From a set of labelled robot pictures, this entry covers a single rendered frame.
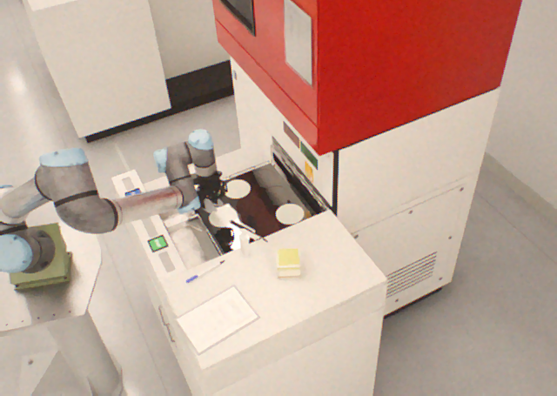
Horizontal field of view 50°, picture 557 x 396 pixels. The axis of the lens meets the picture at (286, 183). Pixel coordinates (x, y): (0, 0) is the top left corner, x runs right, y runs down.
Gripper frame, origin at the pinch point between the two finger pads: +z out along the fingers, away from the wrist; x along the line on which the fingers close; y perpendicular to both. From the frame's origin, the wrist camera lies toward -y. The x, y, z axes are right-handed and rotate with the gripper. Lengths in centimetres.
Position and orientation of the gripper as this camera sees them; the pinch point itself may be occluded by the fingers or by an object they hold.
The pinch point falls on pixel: (208, 209)
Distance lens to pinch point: 215.9
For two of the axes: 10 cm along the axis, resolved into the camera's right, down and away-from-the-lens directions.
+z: 0.4, 7.2, 6.9
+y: 8.9, 2.9, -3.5
